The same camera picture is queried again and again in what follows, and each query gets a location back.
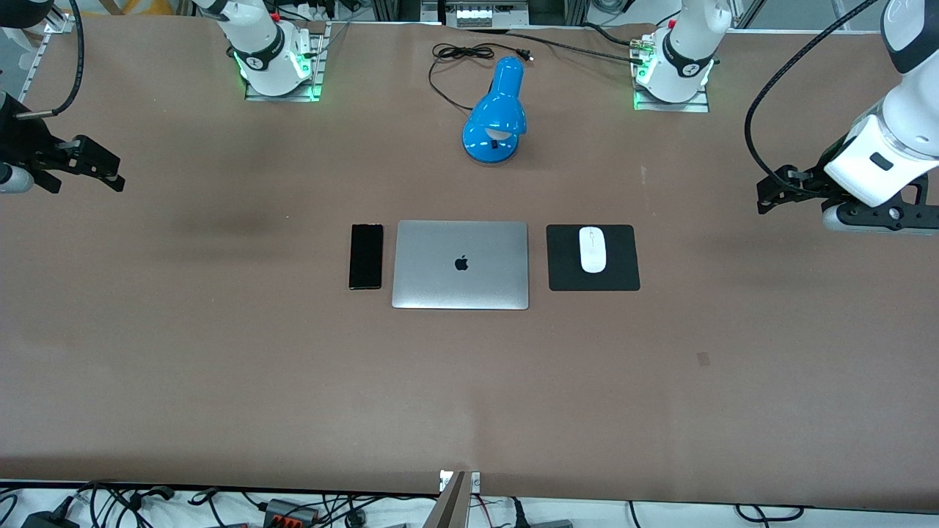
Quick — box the black smartphone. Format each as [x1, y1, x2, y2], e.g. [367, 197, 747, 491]
[348, 223, 384, 291]

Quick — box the black looped floor cable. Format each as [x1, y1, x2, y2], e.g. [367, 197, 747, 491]
[734, 503, 805, 524]

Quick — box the black tangled floor cable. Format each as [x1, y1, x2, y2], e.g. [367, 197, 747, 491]
[73, 480, 180, 528]

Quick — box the silver closed laptop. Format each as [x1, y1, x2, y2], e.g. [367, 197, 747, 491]
[391, 219, 530, 311]

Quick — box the thin black lamp cord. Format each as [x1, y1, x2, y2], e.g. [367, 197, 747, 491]
[427, 43, 534, 113]

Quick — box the aluminium profile beam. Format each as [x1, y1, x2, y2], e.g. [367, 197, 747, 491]
[423, 470, 482, 528]

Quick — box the black box with orange connectors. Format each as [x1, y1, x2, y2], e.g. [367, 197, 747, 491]
[263, 498, 321, 528]

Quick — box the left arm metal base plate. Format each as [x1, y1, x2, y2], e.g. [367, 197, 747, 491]
[632, 32, 711, 113]

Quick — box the black mouse pad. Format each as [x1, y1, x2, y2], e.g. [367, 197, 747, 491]
[546, 224, 641, 293]

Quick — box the black power adapter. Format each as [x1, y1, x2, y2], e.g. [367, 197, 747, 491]
[21, 509, 80, 528]

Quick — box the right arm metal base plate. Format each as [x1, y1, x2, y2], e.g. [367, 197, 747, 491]
[244, 21, 328, 103]

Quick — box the white power strip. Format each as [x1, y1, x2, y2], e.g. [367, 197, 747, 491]
[444, 0, 530, 29]

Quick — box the blue desk lamp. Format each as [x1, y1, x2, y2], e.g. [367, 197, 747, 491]
[461, 56, 528, 166]

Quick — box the thick black braided cable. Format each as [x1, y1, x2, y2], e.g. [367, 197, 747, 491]
[512, 22, 648, 68]

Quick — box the perforated aluminium rail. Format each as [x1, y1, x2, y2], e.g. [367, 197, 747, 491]
[13, 16, 58, 105]

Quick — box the white computer mouse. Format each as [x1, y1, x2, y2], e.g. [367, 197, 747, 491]
[579, 226, 608, 275]

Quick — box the right arm black hose cable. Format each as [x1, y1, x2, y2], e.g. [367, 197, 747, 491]
[15, 0, 86, 120]

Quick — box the left arm black hose cable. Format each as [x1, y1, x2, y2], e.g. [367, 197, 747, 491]
[744, 0, 881, 193]

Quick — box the arm black hose cable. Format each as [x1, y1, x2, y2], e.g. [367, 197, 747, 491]
[15, 0, 86, 120]
[744, 0, 881, 193]

